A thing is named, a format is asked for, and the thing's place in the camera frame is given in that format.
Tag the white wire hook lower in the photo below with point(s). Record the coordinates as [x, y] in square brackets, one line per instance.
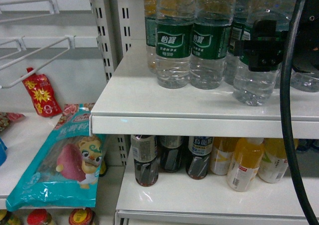
[70, 45]

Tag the blue packet left edge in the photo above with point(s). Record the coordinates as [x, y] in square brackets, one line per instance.
[3, 155]

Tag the water bottle behind left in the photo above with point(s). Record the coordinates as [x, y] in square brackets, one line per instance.
[150, 32]

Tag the yellow juice bottle right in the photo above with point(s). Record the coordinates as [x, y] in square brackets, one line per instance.
[274, 162]

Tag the dark tea bottle middle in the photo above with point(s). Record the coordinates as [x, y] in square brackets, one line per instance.
[171, 152]

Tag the orange juice bottle back left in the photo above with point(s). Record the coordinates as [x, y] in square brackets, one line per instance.
[221, 155]

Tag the white shelf board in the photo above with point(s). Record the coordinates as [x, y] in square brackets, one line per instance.
[177, 198]
[133, 103]

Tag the red snack packet left edge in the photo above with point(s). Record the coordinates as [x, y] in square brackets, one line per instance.
[8, 118]

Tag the teal sweet potato noodle bag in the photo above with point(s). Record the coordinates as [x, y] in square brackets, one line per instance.
[65, 170]

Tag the red sauce pouch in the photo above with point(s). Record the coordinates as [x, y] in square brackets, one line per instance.
[42, 95]

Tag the white slotted upright right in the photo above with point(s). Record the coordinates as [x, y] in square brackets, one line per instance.
[128, 22]

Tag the jar red lid middle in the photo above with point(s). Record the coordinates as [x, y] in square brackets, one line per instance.
[40, 217]

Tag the white wire hook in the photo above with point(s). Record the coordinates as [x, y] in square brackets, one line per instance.
[70, 45]
[30, 5]

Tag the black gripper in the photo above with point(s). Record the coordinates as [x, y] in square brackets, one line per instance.
[264, 51]

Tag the jar yellow lid left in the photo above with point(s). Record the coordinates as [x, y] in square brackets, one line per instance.
[9, 218]

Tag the dark tea bottle left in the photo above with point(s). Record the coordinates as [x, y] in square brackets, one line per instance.
[144, 148]

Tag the white bottom shelf board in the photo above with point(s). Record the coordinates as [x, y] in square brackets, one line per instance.
[177, 198]

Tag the orange juice bottle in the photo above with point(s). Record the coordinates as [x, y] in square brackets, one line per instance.
[221, 155]
[245, 163]

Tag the white slotted upright left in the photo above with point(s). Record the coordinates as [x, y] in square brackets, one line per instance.
[106, 41]

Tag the dark oolong tea bottle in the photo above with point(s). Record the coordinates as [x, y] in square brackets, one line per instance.
[197, 156]

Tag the white wire hook upper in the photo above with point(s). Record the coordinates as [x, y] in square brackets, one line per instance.
[30, 5]

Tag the white slotted upright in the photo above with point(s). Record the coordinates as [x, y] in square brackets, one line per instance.
[106, 41]
[128, 22]

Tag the jar red yellow lid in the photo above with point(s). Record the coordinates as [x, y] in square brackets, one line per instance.
[82, 217]

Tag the water bottle green label left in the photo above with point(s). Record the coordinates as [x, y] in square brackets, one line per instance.
[174, 23]

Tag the orange juice bottle front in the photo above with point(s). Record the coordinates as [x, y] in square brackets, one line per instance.
[245, 163]

